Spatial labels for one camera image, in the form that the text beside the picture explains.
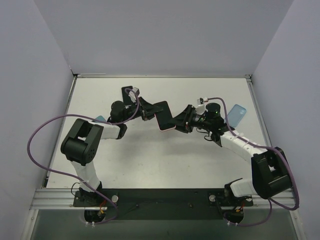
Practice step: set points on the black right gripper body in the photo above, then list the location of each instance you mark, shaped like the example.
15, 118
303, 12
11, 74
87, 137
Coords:
189, 118

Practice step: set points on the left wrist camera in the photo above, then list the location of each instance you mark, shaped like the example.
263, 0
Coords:
134, 93

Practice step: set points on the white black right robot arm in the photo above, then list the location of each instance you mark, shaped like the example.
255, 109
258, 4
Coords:
269, 175

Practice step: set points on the light blue phone case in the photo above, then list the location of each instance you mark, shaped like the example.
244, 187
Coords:
235, 115

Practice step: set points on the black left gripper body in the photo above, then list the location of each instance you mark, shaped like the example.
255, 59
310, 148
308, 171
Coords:
144, 109

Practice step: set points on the aluminium front rail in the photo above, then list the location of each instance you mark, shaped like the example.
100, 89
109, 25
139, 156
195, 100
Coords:
58, 198

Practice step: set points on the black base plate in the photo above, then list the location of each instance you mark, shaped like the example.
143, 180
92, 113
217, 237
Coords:
152, 211

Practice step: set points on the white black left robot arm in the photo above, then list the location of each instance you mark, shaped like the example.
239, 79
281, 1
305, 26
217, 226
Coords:
82, 141

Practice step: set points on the phone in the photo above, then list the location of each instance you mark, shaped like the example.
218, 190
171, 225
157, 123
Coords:
125, 95
164, 117

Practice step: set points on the phone in grey case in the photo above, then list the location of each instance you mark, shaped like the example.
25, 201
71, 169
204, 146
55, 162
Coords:
125, 95

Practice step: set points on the teal smartphone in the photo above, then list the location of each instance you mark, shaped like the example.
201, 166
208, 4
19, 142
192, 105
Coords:
99, 119

